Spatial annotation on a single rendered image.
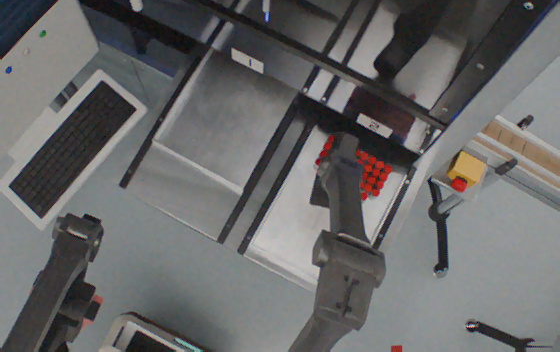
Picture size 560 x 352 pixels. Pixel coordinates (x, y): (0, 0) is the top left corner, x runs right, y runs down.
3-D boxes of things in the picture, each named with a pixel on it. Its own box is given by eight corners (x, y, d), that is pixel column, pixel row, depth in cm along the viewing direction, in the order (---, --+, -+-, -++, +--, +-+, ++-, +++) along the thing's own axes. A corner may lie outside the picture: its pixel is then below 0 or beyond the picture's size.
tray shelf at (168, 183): (204, 33, 173) (204, 30, 171) (435, 151, 167) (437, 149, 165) (111, 183, 161) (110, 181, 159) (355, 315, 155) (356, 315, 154)
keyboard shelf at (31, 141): (82, 54, 179) (80, 50, 176) (149, 110, 175) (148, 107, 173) (-20, 169, 169) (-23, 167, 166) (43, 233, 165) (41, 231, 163)
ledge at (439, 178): (450, 136, 168) (452, 134, 167) (491, 158, 167) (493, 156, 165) (430, 180, 165) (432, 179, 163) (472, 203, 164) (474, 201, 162)
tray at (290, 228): (314, 130, 165) (315, 125, 162) (404, 178, 163) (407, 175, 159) (249, 246, 157) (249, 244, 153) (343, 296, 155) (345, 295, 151)
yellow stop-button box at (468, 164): (455, 151, 157) (464, 143, 150) (479, 165, 156) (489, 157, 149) (444, 177, 155) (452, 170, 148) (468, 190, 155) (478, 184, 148)
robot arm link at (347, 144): (320, 168, 130) (359, 184, 131) (339, 118, 133) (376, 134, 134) (307, 179, 142) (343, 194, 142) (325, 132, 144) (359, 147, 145)
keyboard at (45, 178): (102, 80, 174) (100, 77, 172) (137, 110, 172) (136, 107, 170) (8, 187, 165) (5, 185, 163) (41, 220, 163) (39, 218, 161)
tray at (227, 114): (219, 37, 171) (219, 31, 167) (306, 80, 168) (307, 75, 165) (153, 143, 162) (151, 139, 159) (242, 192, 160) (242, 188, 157)
